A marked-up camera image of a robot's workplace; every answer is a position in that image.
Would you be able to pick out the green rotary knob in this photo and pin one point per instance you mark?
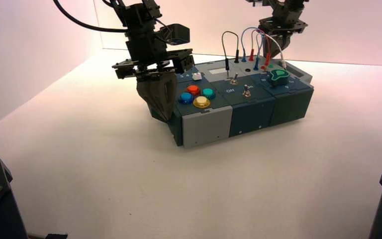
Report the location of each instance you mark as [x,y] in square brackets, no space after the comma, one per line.
[278,78]

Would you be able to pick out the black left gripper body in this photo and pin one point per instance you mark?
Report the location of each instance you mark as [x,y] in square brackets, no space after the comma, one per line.
[145,49]

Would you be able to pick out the metal toggle switch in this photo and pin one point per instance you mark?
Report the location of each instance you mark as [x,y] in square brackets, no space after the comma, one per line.
[234,80]
[246,91]

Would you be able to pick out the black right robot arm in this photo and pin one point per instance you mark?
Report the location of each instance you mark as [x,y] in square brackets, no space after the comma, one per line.
[290,8]

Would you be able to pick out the dark blue grey task box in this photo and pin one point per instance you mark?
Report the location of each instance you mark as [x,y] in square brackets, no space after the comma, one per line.
[250,113]

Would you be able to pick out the white slider cap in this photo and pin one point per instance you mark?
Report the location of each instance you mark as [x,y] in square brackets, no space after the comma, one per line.
[197,77]

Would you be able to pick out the teal push button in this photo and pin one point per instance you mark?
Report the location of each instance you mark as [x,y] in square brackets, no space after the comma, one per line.
[208,92]

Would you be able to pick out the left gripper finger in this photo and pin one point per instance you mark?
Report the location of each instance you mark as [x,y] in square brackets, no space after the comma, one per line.
[172,92]
[153,95]

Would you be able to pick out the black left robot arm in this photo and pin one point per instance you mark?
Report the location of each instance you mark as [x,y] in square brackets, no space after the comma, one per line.
[138,13]

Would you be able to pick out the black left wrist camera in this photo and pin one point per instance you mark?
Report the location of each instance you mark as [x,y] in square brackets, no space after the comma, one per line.
[177,34]

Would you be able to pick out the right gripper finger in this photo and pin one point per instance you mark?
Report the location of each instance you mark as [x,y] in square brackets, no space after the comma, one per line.
[285,44]
[274,44]

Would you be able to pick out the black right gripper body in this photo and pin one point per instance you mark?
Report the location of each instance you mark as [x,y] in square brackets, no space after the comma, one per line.
[286,27]

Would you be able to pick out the orange push button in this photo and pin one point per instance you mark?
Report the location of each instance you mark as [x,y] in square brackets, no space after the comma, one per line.
[193,89]

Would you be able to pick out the yellow push button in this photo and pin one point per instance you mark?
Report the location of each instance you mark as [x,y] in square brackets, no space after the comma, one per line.
[201,101]

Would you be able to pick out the blue push button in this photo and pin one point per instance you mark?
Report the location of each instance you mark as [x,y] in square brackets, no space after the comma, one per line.
[185,97]

